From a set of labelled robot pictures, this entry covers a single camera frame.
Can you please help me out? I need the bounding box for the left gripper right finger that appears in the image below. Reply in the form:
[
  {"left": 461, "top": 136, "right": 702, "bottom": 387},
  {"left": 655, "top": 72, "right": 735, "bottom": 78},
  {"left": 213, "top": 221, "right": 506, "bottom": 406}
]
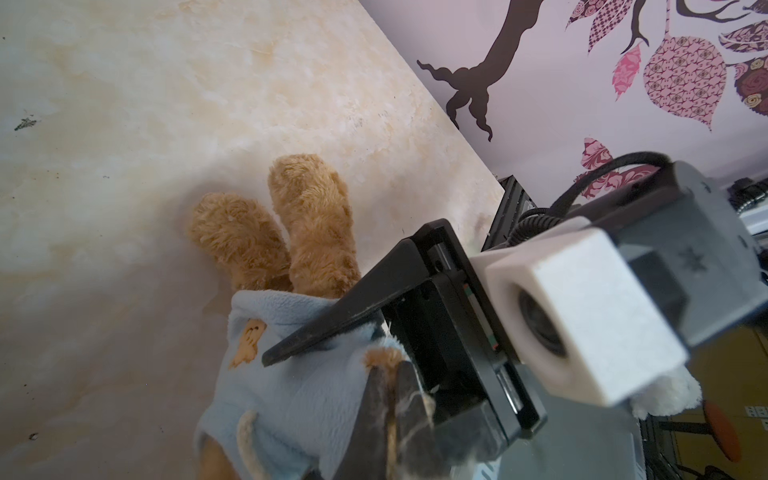
[{"left": 392, "top": 362, "right": 450, "bottom": 479}]

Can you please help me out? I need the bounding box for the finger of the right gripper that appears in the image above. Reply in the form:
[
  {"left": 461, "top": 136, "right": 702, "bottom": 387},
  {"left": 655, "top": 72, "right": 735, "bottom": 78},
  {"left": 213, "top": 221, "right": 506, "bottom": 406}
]
[{"left": 262, "top": 238, "right": 429, "bottom": 367}]

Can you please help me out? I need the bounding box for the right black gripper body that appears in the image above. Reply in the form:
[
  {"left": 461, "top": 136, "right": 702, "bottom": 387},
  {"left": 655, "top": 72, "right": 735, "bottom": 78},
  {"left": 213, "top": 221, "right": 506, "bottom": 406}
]
[{"left": 383, "top": 219, "right": 548, "bottom": 465}]

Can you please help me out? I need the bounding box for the right black corrugated cable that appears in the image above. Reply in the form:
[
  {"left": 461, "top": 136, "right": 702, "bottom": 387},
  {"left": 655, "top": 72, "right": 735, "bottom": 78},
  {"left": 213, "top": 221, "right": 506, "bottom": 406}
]
[{"left": 506, "top": 151, "right": 673, "bottom": 247}]

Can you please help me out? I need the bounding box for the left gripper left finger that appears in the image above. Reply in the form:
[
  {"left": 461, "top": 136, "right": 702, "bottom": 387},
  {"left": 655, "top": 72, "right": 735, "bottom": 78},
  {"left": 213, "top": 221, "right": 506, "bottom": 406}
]
[{"left": 334, "top": 367, "right": 394, "bottom": 480}]

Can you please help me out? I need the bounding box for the brown plush teddy bear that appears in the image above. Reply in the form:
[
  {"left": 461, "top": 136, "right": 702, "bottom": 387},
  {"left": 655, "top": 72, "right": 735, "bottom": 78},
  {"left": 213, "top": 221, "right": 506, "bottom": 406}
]
[{"left": 188, "top": 153, "right": 409, "bottom": 480}]

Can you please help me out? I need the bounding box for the light blue fleece hoodie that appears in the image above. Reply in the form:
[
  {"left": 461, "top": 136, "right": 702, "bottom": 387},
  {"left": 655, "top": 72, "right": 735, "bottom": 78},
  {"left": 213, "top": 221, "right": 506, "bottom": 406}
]
[{"left": 195, "top": 290, "right": 407, "bottom": 479}]

